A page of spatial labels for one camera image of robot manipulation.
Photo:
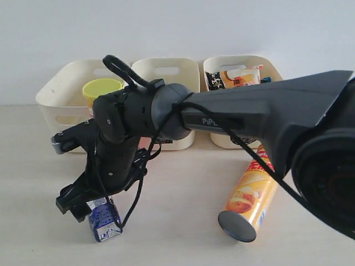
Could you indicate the blue instant noodle bag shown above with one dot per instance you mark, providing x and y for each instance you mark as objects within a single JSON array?
[{"x": 266, "y": 80}]

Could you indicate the right cream plastic bin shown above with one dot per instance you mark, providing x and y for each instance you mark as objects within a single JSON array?
[{"x": 229, "y": 62}]

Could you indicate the yellow Lays chips can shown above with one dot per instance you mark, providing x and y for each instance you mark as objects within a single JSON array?
[{"x": 246, "y": 208}]

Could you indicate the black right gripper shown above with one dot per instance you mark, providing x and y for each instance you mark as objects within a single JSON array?
[{"x": 108, "y": 171}]

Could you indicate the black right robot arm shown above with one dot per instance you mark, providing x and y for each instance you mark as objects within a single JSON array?
[{"x": 306, "y": 126}]

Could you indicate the pink Lays chips can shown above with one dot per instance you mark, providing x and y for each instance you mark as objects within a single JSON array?
[{"x": 99, "y": 87}]

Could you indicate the cream plastic bin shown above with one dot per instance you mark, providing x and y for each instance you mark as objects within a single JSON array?
[
  {"x": 172, "y": 70},
  {"x": 229, "y": 62},
  {"x": 61, "y": 100}
]

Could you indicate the orange instant noodle bag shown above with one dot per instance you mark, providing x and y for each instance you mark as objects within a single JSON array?
[{"x": 228, "y": 79}]

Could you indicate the middle cream plastic bin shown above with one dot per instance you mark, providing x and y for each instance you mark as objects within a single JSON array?
[{"x": 172, "y": 70}]

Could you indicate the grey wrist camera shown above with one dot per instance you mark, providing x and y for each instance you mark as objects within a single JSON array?
[{"x": 81, "y": 135}]

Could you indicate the blue white milk carton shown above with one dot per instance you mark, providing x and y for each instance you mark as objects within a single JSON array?
[{"x": 101, "y": 219}]

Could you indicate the left cream plastic bin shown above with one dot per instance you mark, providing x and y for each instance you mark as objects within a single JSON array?
[{"x": 61, "y": 100}]

